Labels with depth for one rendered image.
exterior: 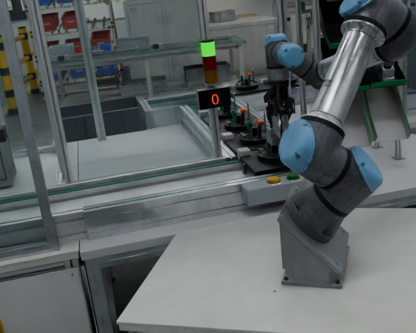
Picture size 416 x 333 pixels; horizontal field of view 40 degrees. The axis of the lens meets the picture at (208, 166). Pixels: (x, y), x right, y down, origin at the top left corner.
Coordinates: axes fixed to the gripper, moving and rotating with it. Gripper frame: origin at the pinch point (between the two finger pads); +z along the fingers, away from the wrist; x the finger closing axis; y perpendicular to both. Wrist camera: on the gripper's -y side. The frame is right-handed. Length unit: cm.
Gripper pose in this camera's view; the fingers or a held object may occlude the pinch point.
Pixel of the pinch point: (280, 134)
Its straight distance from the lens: 204.0
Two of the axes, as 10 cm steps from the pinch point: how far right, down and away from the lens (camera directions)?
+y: 2.2, 2.9, -9.3
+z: 1.1, 9.4, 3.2
